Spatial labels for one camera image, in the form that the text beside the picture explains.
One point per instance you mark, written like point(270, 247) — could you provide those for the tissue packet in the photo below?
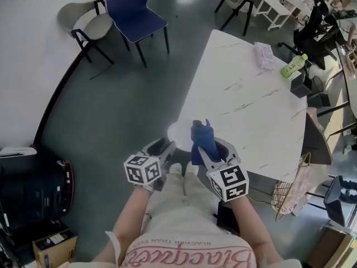
point(265, 56)

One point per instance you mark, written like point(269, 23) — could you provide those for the blue chair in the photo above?
point(134, 13)

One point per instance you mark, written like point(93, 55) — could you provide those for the plain cardboard box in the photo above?
point(332, 247)

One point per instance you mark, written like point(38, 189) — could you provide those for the green drink bottle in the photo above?
point(291, 68)

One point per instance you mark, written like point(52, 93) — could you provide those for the black machine red trim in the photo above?
point(30, 194)

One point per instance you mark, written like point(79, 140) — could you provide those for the person's white printed shirt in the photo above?
point(156, 244)

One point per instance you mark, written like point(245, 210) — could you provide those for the person's left forearm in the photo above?
point(131, 214)

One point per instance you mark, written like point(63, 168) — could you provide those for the dark grey chair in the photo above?
point(337, 202)

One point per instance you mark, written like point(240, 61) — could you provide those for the person's shoe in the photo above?
point(192, 167)
point(175, 168)

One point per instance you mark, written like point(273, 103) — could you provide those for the blue cloth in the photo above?
point(203, 141)

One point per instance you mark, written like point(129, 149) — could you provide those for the pink checked cloth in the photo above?
point(306, 183)

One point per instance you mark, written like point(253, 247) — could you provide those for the black office chair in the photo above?
point(309, 38)

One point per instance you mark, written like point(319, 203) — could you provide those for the person's left shoe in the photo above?
point(175, 168)

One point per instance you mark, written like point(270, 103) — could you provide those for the black square box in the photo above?
point(300, 86)

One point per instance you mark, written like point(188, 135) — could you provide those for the person's beige trousers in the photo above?
point(181, 202)

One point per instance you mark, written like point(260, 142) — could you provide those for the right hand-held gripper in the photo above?
point(230, 179)

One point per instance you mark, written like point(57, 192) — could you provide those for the black waist device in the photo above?
point(228, 219)

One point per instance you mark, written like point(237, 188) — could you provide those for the grey chair black frame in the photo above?
point(97, 26)
point(237, 1)

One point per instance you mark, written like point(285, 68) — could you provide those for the white flat panel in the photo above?
point(16, 151)

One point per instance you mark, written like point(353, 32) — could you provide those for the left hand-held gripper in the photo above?
point(142, 170)

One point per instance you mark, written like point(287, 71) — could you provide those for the person's right shoe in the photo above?
point(192, 167)

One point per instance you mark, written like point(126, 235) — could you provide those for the person's right forearm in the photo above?
point(251, 227)

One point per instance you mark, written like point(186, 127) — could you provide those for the cardboard box blue label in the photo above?
point(55, 250)

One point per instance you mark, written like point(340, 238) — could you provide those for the wicker chair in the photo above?
point(284, 197)

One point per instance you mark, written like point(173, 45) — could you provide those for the white bench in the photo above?
point(274, 8)

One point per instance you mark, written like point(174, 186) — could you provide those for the white marble table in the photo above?
point(245, 93)

